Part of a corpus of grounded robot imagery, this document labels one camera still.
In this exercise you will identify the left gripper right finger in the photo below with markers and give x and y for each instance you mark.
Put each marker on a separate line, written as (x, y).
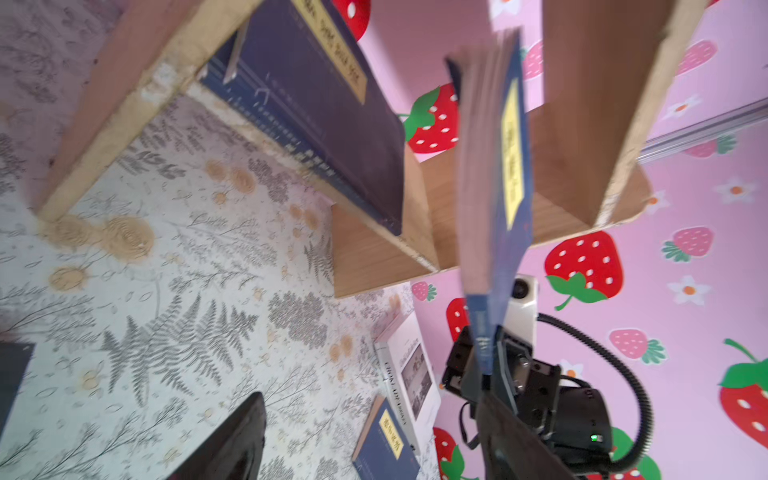
(510, 449)

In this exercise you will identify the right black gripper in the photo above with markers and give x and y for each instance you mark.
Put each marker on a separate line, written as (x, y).
(572, 421)

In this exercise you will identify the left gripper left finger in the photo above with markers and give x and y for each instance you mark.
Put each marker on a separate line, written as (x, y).
(234, 450)

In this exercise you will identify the blue book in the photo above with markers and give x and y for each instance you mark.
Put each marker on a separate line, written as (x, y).
(494, 184)
(301, 79)
(383, 451)

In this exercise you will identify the white photo cover book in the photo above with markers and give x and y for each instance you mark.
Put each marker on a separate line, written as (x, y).
(413, 392)

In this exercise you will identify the black wolf cover book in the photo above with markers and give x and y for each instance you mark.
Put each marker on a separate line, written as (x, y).
(14, 361)

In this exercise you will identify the wooden two-tier bookshelf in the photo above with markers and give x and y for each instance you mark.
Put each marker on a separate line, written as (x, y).
(607, 68)

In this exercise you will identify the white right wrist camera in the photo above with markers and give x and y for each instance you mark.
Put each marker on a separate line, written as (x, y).
(522, 311)

